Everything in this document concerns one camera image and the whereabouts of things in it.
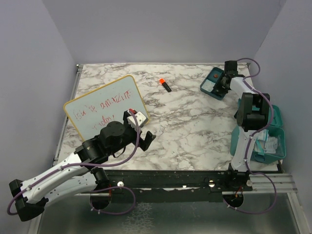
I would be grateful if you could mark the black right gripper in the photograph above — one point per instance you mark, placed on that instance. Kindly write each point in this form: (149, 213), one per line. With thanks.
(221, 89)

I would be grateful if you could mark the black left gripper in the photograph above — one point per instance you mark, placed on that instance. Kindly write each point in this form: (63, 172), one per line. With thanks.
(145, 144)

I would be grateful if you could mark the blue divided tray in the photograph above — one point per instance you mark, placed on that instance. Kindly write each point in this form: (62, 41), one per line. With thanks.
(211, 79)

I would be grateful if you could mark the white dressing packet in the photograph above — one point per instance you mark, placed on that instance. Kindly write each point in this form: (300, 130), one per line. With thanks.
(208, 86)

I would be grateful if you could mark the clear bag of plasters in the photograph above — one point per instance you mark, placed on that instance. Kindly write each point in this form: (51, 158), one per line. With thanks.
(265, 144)

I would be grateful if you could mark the teal medicine box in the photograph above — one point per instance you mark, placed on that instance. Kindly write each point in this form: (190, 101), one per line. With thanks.
(275, 130)

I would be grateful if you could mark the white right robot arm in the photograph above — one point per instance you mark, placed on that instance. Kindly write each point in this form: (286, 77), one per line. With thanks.
(252, 115)

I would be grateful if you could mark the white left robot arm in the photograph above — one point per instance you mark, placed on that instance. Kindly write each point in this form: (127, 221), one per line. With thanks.
(82, 171)

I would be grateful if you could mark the yellow framed whiteboard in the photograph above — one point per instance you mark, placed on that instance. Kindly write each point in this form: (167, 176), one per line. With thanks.
(92, 111)

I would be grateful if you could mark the orange black highlighter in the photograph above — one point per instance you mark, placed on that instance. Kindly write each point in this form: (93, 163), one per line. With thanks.
(165, 85)

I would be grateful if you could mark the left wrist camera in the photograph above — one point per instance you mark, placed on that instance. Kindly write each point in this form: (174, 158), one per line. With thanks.
(136, 119)

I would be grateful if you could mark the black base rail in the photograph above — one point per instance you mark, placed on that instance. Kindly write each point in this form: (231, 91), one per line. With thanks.
(150, 186)

